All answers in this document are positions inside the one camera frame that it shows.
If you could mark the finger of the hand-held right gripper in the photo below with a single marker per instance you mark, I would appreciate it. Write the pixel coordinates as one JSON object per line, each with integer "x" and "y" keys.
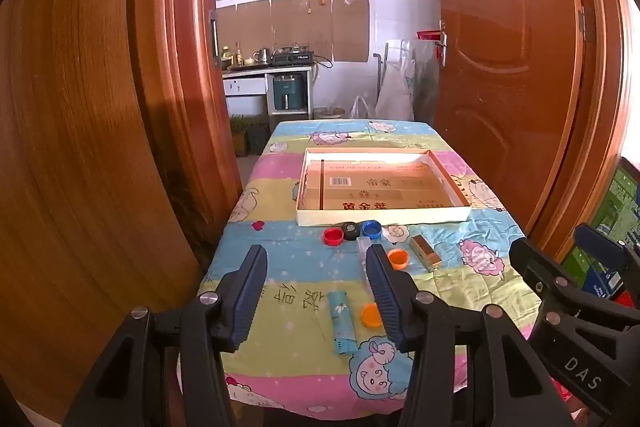
{"x": 530, "y": 259}
{"x": 600, "y": 244}

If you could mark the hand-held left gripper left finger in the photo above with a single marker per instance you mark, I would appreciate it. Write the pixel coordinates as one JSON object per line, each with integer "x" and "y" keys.
{"x": 250, "y": 292}

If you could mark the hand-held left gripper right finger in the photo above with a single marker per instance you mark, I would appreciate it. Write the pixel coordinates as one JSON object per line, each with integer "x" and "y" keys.
{"x": 382, "y": 292}

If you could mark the yellow-orange bottle cap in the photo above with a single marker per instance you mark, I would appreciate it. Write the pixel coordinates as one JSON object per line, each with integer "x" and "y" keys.
{"x": 370, "y": 316}

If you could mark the bright orange bottle cap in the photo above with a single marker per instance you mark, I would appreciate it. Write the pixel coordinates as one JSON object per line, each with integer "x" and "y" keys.
{"x": 398, "y": 259}

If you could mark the teal marker pen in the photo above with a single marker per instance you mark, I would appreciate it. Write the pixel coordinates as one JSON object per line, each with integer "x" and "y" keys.
{"x": 341, "y": 322}

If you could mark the gold lighter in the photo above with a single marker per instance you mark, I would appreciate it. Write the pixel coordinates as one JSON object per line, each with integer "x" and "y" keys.
{"x": 425, "y": 253}

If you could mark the blue bottle cap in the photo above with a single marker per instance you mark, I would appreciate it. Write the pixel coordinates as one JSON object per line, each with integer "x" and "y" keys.
{"x": 371, "y": 229}

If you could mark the red bottle cap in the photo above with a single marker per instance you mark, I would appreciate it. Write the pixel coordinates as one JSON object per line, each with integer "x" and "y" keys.
{"x": 333, "y": 237}

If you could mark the cardboard box tray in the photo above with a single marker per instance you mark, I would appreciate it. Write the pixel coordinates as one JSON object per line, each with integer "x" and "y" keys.
{"x": 380, "y": 194}

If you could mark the stack of colourful cartons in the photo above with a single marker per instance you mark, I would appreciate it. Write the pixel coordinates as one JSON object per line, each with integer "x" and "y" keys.
{"x": 615, "y": 207}

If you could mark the printed cartoon blanket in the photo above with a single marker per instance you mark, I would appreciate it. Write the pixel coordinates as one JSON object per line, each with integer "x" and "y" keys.
{"x": 300, "y": 257}

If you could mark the black bottle cap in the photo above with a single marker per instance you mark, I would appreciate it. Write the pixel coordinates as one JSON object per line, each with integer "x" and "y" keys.
{"x": 351, "y": 231}

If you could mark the small white plastic bag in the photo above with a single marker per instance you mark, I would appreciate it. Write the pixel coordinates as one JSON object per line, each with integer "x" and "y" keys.
{"x": 360, "y": 109}

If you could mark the large white plastic bag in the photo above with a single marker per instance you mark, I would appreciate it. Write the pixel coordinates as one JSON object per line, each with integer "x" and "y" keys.
{"x": 395, "y": 92}

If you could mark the teal air fryer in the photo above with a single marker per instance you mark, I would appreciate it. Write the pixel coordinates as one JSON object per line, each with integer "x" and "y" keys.
{"x": 289, "y": 93}

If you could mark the white kitchen cabinet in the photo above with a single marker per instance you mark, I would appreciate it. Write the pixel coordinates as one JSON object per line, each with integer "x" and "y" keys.
{"x": 242, "y": 87}

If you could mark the metal door hinge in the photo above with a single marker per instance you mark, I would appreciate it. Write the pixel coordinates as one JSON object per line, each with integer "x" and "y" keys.
{"x": 585, "y": 24}

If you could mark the metal kettle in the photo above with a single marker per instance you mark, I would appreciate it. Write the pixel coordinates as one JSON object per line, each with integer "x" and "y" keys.
{"x": 261, "y": 56}

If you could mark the wooden door panel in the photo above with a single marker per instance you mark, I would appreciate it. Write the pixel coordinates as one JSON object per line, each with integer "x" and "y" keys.
{"x": 75, "y": 132}

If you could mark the dark glass bottle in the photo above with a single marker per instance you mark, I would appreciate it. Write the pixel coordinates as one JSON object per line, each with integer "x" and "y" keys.
{"x": 239, "y": 54}

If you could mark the black gas stove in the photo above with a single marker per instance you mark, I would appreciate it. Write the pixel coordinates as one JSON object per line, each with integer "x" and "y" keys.
{"x": 292, "y": 57}

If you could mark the red paper strip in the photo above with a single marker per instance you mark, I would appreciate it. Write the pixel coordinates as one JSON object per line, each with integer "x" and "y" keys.
{"x": 427, "y": 35}

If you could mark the wooden door frame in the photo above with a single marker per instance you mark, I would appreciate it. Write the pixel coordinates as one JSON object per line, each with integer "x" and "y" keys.
{"x": 600, "y": 107}

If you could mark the cardboard sheets on wall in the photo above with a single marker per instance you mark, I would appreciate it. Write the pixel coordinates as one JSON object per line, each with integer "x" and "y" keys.
{"x": 290, "y": 27}

